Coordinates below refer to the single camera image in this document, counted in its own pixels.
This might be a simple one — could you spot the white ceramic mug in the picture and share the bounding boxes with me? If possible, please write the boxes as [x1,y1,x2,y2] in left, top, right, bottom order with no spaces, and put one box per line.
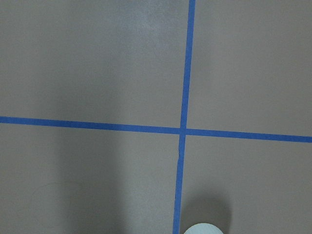
[184,223,223,234]

